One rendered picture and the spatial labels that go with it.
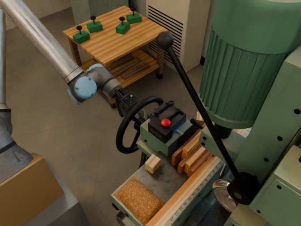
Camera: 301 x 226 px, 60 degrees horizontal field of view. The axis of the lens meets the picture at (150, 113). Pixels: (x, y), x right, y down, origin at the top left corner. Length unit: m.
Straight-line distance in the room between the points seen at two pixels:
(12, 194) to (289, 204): 0.90
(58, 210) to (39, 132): 1.12
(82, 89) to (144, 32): 1.20
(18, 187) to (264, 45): 0.93
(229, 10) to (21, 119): 2.15
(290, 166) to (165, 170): 0.49
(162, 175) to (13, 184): 0.53
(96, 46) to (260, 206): 1.75
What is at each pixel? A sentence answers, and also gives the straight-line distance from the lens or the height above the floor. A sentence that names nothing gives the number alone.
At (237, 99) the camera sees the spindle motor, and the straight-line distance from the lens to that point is 0.58.
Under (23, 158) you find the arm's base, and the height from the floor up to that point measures 0.85.
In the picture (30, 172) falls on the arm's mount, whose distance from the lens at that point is 1.07.
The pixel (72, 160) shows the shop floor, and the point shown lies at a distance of 2.05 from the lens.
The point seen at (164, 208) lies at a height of 0.94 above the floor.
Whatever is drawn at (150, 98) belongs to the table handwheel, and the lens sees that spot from 1.04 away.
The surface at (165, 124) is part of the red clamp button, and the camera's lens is 0.86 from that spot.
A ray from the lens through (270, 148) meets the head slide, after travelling 0.64.
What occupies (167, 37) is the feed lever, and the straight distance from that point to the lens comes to 0.52.
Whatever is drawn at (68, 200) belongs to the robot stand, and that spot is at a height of 0.55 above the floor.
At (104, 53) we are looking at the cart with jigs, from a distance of 2.01.
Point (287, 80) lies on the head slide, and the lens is 0.52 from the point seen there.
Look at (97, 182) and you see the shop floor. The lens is 1.92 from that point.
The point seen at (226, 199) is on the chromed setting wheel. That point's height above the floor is 1.02.
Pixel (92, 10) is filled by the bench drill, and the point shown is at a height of 0.40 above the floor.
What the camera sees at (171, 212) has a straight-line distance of 0.79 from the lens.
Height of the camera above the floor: 1.69
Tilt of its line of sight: 49 degrees down
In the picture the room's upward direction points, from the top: straight up
